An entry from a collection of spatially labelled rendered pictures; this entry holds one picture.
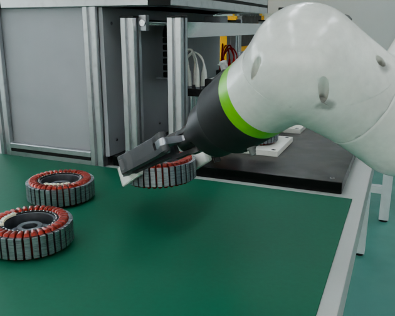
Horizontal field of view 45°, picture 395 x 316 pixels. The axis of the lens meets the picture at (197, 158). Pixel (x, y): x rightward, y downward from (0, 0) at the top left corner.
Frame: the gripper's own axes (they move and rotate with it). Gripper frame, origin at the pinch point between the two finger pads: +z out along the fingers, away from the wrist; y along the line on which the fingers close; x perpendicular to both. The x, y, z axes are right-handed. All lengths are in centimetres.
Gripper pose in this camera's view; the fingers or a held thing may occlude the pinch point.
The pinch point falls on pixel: (160, 167)
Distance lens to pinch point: 74.5
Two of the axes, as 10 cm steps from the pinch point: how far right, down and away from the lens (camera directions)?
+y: -8.4, 1.6, -5.2
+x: 2.9, 9.4, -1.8
